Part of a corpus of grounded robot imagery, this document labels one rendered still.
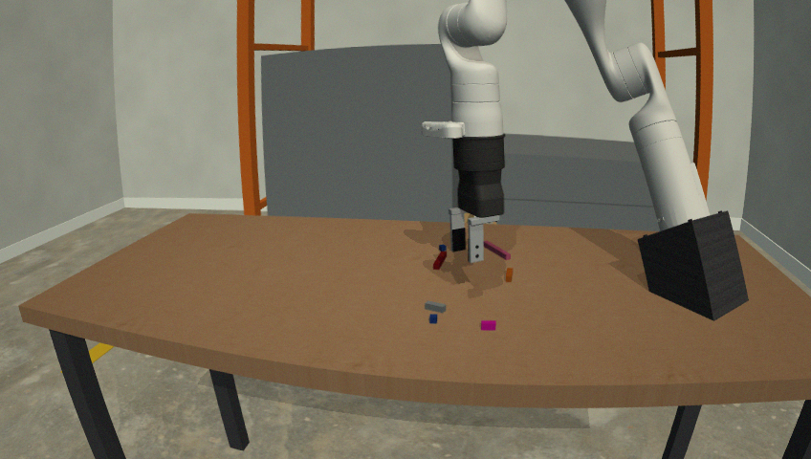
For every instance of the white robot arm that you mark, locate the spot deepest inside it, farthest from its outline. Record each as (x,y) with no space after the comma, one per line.
(631,72)

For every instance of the grey rod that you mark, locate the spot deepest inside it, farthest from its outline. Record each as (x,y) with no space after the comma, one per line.
(435,306)

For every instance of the dark red rod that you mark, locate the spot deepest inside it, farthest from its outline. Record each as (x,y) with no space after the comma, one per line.
(439,261)

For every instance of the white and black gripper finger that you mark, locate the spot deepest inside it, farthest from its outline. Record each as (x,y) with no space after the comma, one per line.
(476,237)
(457,229)

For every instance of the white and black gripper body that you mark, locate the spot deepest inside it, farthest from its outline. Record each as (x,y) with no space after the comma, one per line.
(478,154)

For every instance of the pink rod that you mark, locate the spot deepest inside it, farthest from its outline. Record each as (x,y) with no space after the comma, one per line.
(490,246)

